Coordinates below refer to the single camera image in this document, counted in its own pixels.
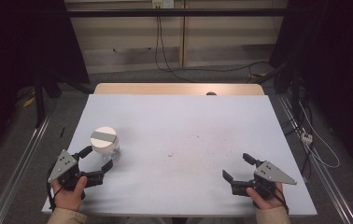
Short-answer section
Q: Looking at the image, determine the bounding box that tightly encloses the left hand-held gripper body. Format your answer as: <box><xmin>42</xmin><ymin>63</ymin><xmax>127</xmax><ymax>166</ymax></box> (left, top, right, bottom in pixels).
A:
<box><xmin>47</xmin><ymin>149</ymin><xmax>105</xmax><ymax>191</ymax></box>

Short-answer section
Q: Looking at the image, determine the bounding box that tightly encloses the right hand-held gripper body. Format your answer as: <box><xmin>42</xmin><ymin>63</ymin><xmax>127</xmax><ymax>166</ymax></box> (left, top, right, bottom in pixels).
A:
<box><xmin>231</xmin><ymin>161</ymin><xmax>298</xmax><ymax>201</ymax></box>

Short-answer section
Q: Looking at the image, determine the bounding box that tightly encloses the clear glass jar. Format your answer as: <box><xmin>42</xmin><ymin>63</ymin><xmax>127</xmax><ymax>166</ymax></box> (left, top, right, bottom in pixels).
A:
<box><xmin>100</xmin><ymin>143</ymin><xmax>122</xmax><ymax>162</ymax></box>

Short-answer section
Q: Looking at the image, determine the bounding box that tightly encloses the white jar lid grey strip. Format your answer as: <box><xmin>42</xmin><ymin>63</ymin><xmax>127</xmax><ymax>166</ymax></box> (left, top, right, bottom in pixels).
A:
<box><xmin>90</xmin><ymin>126</ymin><xmax>119</xmax><ymax>154</ymax></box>

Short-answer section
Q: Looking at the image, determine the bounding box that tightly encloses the person's right hand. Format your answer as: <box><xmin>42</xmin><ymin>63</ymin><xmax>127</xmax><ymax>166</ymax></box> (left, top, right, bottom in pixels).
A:
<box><xmin>247</xmin><ymin>182</ymin><xmax>286</xmax><ymax>211</ymax></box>

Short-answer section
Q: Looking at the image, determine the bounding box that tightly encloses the person's left hand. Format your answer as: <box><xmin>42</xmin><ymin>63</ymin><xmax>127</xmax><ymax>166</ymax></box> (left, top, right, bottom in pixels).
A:
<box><xmin>50</xmin><ymin>175</ymin><xmax>89</xmax><ymax>213</ymax></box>

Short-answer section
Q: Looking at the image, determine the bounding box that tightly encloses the white power strip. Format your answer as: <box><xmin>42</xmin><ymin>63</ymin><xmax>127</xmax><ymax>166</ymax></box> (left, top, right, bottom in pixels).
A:
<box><xmin>151</xmin><ymin>0</ymin><xmax>175</xmax><ymax>9</ymax></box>
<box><xmin>301</xmin><ymin>133</ymin><xmax>314</xmax><ymax>146</ymax></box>

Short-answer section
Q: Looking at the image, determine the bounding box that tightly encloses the white table cover sheet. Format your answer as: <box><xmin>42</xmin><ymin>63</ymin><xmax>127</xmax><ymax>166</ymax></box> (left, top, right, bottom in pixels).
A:
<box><xmin>41</xmin><ymin>93</ymin><xmax>318</xmax><ymax>217</ymax></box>

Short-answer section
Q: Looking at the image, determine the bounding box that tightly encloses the black metal stand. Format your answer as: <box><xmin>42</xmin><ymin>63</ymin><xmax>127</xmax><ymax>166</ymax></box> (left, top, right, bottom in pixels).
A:
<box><xmin>34</xmin><ymin>70</ymin><xmax>48</xmax><ymax>129</ymax></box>

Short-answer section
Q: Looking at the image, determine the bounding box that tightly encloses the light wooden table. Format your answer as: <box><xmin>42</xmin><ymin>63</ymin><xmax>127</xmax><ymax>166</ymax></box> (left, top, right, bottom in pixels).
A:
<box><xmin>93</xmin><ymin>82</ymin><xmax>265</xmax><ymax>96</ymax></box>

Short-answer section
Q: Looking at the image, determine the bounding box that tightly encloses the black curtain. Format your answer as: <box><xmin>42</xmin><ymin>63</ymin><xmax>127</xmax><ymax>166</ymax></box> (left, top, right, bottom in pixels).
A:
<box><xmin>0</xmin><ymin>0</ymin><xmax>91</xmax><ymax>162</ymax></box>
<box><xmin>269</xmin><ymin>0</ymin><xmax>353</xmax><ymax>175</ymax></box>

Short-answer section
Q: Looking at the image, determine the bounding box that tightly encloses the black horizontal bar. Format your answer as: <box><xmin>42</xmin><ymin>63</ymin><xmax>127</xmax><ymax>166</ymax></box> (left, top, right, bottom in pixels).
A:
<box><xmin>66</xmin><ymin>8</ymin><xmax>289</xmax><ymax>19</ymax></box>

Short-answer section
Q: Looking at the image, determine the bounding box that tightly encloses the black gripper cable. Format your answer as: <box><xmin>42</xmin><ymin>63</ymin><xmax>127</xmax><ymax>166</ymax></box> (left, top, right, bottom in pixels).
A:
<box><xmin>271</xmin><ymin>186</ymin><xmax>290</xmax><ymax>216</ymax></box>
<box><xmin>46</xmin><ymin>167</ymin><xmax>64</xmax><ymax>213</ymax></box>

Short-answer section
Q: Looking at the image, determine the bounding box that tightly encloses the metal floor rail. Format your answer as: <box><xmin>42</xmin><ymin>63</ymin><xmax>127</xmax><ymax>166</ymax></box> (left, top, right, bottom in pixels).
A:
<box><xmin>0</xmin><ymin>114</ymin><xmax>53</xmax><ymax>224</ymax></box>
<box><xmin>277</xmin><ymin>93</ymin><xmax>353</xmax><ymax>224</ymax></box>

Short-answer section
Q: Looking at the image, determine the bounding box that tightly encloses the white cable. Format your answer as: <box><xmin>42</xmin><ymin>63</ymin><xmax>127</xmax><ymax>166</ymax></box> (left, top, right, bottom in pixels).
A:
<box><xmin>298</xmin><ymin>102</ymin><xmax>341</xmax><ymax>170</ymax></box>

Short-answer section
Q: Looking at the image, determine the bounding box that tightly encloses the black wall cable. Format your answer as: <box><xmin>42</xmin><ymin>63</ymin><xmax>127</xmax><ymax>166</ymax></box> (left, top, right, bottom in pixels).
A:
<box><xmin>158</xmin><ymin>16</ymin><xmax>271</xmax><ymax>75</ymax></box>
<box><xmin>154</xmin><ymin>16</ymin><xmax>195</xmax><ymax>84</ymax></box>

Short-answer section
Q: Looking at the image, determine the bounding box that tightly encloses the light wooden post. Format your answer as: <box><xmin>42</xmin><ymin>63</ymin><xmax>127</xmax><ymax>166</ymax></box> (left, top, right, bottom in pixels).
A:
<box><xmin>179</xmin><ymin>0</ymin><xmax>188</xmax><ymax>68</ymax></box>

